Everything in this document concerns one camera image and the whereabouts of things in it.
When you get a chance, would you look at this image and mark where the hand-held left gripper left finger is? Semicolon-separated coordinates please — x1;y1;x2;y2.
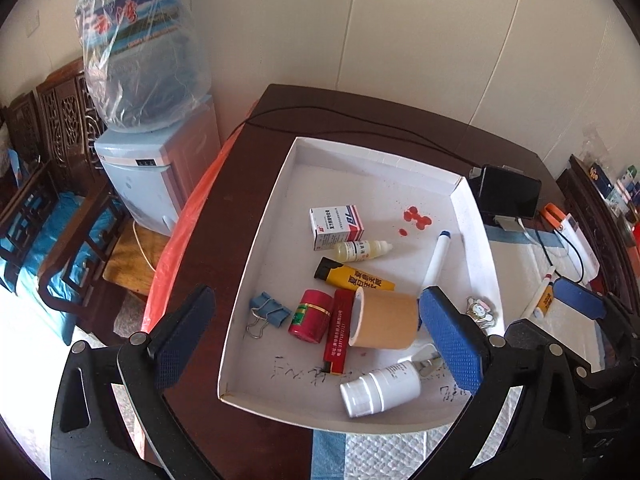
49;284;223;480

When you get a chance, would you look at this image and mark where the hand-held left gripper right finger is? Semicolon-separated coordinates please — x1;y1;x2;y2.
418;285;585;480

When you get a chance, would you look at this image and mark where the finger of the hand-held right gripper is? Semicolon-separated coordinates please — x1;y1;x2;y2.
555;276;640;348

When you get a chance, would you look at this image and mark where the brown tape roll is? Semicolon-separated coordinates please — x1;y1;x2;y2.
348;291;421;351

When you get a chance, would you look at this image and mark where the white pill bottle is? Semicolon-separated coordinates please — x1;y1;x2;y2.
340;360;422;419

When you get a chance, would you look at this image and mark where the yellow tube with black cap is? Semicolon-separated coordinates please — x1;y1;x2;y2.
314;257;397;292

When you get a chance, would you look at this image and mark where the long red box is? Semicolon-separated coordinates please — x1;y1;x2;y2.
322;288;357;376

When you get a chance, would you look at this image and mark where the small medicine box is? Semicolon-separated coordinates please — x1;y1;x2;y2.
308;202;367;252

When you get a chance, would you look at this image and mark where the white cardboard box tray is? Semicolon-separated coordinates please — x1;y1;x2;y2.
216;136;503;434

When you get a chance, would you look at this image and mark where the metal nail clipper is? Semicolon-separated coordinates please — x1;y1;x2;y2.
400;342;443;378

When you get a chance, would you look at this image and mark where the white pen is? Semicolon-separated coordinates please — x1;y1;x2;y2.
520;266;557;320

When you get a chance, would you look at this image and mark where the cartoon figure pin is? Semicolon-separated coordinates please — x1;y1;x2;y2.
465;296;496;331

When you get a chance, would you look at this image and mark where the white device with orange clip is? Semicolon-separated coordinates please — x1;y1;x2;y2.
542;203;601;283

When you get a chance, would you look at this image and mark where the dark wooden cabinet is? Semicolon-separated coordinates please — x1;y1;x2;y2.
555;152;640;301

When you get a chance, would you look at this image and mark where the white marker with blue cap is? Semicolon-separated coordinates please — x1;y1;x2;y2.
421;230;452;291

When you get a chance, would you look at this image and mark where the wooden stool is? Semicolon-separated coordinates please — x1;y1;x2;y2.
102;217;173;296

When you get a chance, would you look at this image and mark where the blue binder clip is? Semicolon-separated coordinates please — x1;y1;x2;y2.
245;294;292;340

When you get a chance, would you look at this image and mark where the red plastic sheet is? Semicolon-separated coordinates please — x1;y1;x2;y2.
141;100;261;333

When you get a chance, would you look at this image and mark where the row of small boxes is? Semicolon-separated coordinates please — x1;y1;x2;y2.
580;130;640;231

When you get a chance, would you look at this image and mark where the small dropper bottle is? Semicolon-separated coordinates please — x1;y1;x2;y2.
332;240;393;264

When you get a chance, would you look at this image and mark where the white quilted mat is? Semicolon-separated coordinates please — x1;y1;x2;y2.
312;225;616;480

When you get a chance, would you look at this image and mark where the black smartphone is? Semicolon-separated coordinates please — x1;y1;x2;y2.
472;164;542;218

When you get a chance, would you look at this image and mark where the red cylindrical bottle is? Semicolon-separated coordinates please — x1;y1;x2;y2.
288;288;335;345

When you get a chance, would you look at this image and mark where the light blue water dispenser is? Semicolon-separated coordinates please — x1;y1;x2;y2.
94;97;222;237

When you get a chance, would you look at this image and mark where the blue seat cushion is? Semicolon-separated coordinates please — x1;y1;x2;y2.
0;187;126;346

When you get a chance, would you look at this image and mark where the carved wooden chair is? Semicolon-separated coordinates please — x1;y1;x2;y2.
35;57;133;321
0;91;66;301

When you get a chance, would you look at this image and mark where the water bottle in plastic bag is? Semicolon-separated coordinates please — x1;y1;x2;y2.
75;0;211;133

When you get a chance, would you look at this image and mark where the white cord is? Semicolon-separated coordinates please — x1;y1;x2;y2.
131;217;166;273

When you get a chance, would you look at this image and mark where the long black cable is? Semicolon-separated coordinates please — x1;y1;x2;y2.
225;105;483;167

